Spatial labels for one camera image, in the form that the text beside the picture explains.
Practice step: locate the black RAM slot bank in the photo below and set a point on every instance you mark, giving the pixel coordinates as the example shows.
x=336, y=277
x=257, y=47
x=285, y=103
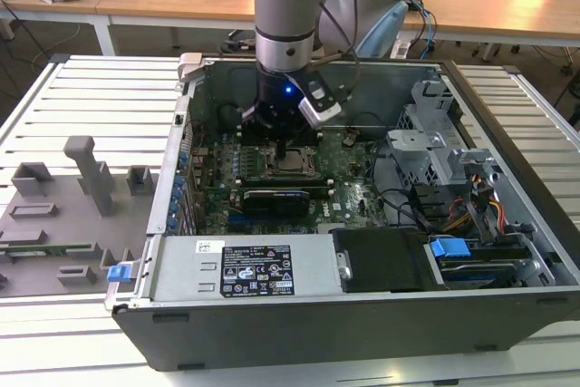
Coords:
x=281, y=182
x=260, y=140

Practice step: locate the black chair base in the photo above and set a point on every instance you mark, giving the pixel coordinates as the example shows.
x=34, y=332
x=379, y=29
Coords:
x=235, y=45

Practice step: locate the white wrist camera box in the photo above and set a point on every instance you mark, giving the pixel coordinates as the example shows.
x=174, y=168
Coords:
x=319, y=103

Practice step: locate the grey parts rack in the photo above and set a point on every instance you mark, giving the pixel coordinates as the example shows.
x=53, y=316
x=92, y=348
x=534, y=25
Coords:
x=68, y=233

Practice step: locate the green motherboard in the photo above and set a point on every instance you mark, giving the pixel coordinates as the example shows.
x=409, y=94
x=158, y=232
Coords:
x=349, y=196

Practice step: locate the blue expansion slot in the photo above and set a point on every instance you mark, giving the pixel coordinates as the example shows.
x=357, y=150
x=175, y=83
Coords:
x=236, y=223

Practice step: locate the black graphics card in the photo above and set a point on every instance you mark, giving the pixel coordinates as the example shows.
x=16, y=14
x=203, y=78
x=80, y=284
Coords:
x=276, y=203

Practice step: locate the coin cell battery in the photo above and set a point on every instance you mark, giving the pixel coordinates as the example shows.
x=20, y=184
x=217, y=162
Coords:
x=349, y=140

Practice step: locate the blue release latch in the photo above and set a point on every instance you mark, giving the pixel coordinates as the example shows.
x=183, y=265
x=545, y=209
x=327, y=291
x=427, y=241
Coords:
x=117, y=273

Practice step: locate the green RAM stick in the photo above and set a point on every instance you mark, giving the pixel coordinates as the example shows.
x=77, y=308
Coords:
x=54, y=249

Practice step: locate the square CPU chip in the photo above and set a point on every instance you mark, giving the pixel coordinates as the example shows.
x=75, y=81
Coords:
x=295, y=164

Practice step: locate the silver drive cage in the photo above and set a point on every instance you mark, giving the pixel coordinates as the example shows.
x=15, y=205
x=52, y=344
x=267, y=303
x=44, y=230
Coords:
x=421, y=151

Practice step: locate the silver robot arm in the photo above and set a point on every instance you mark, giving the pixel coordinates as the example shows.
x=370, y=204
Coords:
x=285, y=2

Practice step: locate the silver power supply unit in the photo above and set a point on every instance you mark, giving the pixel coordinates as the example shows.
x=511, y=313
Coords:
x=181, y=269

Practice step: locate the black plastic shroud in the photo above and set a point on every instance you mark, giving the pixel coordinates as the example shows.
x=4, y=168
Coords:
x=385, y=260

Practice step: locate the black open PC case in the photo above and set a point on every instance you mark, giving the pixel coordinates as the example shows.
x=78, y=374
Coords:
x=317, y=332

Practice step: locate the hard disk in blue carrier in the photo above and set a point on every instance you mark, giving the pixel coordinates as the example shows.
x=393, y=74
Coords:
x=448, y=247

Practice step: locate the CPU socket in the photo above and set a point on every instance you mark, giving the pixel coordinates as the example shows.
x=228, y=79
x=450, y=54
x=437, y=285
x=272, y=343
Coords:
x=267, y=173

